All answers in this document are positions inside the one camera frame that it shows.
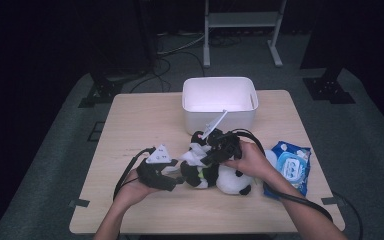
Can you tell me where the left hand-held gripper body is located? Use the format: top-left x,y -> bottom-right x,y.
136,144 -> 178,192

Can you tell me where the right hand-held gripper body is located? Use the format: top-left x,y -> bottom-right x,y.
200,109 -> 243,161

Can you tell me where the white wet wipe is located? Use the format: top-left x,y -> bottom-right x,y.
179,143 -> 212,168

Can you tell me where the panda plush toy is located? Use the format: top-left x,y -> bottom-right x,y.
179,131 -> 256,196

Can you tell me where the blue wet wipes packet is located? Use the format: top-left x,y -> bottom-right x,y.
263,140 -> 312,201

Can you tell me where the person's left hand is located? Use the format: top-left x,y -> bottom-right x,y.
113,168 -> 163,209

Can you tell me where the person's right hand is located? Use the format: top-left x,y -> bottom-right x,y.
223,139 -> 281,188

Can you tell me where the white plastic storage bin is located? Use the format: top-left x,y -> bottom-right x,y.
181,76 -> 259,136

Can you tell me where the black stand base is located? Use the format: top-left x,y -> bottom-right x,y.
302,65 -> 356,105
78,71 -> 125,109

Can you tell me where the white metal stand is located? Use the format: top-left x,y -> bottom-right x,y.
202,0 -> 288,69

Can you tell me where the left hand-held gripper black cable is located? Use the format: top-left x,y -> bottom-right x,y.
113,147 -> 157,201

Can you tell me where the hand-held gripper black cable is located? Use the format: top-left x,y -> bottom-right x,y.
113,147 -> 157,201
228,128 -> 334,223

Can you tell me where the black square floor frame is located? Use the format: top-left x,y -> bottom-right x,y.
87,121 -> 105,143

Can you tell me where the right hand-held gripper black cable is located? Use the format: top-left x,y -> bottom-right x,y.
228,128 -> 334,223

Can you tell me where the grey floor cable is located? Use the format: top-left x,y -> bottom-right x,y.
156,32 -> 208,56

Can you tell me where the thin black floor cable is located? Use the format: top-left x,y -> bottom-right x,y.
332,190 -> 365,240

